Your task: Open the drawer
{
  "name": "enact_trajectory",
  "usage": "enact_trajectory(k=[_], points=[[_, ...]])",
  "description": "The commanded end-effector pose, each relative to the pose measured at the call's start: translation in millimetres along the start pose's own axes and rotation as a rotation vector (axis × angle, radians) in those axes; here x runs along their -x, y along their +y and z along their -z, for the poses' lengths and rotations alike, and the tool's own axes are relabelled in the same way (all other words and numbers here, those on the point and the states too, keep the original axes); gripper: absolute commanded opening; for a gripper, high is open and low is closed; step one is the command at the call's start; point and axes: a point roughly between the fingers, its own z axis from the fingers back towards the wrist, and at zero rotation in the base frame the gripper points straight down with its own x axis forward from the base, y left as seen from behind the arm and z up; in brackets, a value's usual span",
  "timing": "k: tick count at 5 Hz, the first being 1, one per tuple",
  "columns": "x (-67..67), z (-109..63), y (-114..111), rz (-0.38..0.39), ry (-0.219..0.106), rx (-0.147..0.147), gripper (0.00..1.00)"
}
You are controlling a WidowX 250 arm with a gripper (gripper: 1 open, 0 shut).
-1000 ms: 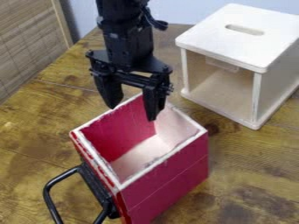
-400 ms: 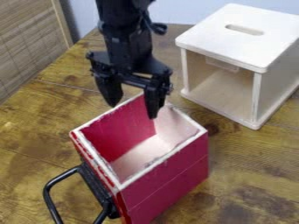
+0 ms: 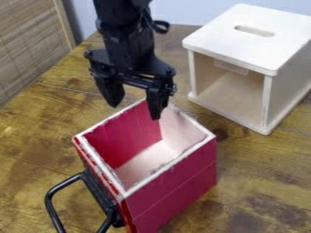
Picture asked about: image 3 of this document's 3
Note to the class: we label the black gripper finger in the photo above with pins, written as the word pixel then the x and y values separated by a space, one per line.
pixel 111 88
pixel 158 94

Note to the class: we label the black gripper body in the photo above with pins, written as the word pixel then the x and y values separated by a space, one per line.
pixel 128 54

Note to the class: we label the red wooden drawer box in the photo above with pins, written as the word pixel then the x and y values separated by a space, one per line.
pixel 155 164

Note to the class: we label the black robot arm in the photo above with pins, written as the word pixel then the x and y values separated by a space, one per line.
pixel 123 12

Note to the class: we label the light wooden cabinet frame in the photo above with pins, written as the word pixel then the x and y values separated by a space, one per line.
pixel 250 65

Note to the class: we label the black metal drawer handle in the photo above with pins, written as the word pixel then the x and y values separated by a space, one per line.
pixel 82 194

